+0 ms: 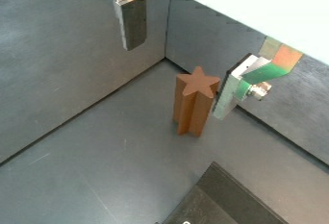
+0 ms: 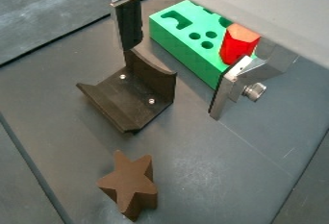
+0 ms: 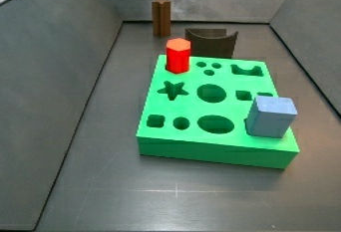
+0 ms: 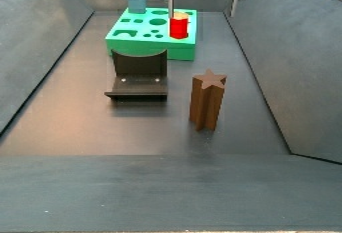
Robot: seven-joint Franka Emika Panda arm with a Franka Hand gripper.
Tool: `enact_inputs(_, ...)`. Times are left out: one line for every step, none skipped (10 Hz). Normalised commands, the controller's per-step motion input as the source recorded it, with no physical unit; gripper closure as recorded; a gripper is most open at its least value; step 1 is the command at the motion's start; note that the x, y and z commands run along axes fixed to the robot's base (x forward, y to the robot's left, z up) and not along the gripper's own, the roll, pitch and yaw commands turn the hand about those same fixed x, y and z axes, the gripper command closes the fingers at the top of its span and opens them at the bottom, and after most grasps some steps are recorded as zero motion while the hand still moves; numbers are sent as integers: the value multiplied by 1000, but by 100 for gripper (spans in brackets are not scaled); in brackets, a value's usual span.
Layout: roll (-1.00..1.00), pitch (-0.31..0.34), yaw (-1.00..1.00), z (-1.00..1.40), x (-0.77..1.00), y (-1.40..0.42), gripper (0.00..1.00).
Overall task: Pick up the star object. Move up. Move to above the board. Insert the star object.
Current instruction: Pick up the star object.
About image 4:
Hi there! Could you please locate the brown star prism block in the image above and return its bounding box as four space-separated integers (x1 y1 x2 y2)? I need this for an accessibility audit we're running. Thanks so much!
190 69 228 130

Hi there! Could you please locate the green shape sorter board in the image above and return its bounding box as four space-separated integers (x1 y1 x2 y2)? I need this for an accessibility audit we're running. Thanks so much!
105 8 198 61

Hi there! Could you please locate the blue square block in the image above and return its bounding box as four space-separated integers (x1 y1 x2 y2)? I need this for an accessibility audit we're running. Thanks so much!
128 0 146 14

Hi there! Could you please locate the red cylinder block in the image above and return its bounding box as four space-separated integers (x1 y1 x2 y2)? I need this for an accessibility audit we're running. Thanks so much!
170 12 189 39

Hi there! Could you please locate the black angled stand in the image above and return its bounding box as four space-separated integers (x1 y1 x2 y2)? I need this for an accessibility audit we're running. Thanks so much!
105 50 169 99

